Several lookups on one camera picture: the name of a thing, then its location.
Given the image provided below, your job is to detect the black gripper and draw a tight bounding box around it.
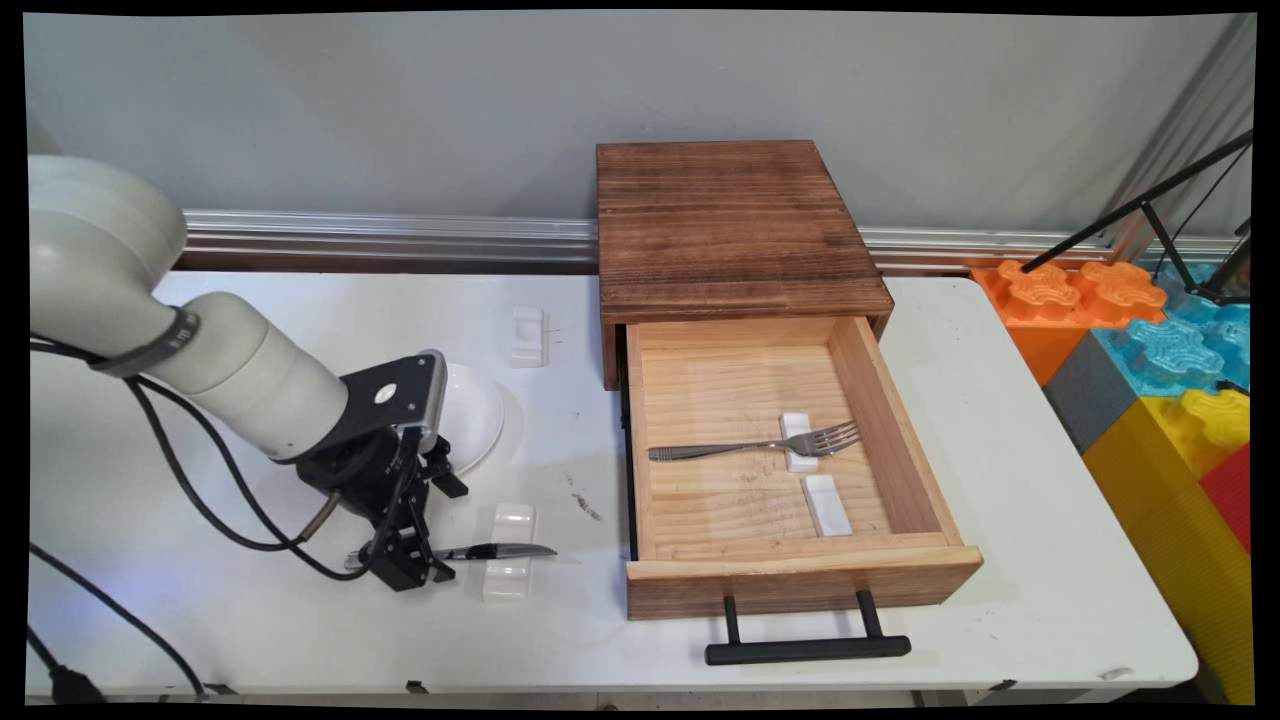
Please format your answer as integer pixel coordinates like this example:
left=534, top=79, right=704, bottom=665
left=296, top=430, right=470, bottom=594

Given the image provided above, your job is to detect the silver serrated table knife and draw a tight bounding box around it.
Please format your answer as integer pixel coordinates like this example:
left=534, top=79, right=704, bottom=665
left=344, top=543, right=559, bottom=573

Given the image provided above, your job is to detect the silver steel fork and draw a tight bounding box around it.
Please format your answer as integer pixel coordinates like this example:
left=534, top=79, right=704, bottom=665
left=647, top=420, right=862, bottom=464

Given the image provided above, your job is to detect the clear rest under knife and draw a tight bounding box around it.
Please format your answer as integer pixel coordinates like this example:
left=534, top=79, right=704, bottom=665
left=481, top=502, right=538, bottom=602

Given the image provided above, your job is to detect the white round plate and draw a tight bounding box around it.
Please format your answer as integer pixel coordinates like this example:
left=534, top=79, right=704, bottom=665
left=438, top=362, right=507, bottom=478

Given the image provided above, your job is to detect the white ceramic cutlery rest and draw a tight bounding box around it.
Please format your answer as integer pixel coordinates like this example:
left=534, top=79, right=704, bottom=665
left=801, top=474, right=854, bottom=539
left=509, top=305, right=548, bottom=370
left=779, top=411, right=820, bottom=474

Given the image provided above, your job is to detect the light wooden drawer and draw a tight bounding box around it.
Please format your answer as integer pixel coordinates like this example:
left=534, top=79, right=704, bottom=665
left=621, top=314, right=984, bottom=624

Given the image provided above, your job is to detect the dark wooden drawer cabinet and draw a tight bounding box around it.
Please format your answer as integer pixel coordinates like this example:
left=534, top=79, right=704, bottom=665
left=595, top=139, right=896, bottom=392

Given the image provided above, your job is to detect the orange plastic building block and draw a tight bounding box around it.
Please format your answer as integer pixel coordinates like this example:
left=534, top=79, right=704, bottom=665
left=971, top=257, right=1170, bottom=387

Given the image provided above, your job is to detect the grey plastic building block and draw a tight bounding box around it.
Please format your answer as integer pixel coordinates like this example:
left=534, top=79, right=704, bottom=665
left=1042, top=329, right=1142, bottom=457

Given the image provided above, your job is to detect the blue plastic building block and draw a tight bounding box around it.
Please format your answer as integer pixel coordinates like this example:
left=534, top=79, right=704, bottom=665
left=1091, top=262, right=1253, bottom=398

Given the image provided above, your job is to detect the black tripod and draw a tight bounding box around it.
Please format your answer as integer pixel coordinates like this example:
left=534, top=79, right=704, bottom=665
left=1019, top=129, right=1257, bottom=307

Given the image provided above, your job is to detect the red plastic building block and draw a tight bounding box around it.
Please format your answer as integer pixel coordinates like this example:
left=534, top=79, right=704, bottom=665
left=1199, top=444, right=1254, bottom=553

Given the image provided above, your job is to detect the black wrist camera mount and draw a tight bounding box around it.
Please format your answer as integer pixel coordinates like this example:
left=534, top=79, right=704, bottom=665
left=338, top=349, right=449, bottom=463

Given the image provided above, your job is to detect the aluminium wall rail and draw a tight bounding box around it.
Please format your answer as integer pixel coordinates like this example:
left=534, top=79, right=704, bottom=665
left=180, top=207, right=1244, bottom=269

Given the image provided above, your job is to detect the black velcro strap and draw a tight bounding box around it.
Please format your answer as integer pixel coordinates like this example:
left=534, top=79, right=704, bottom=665
left=88, top=307, right=202, bottom=380

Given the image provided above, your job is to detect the black drawer handle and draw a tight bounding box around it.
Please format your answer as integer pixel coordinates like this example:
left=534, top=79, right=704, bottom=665
left=702, top=589, right=913, bottom=669

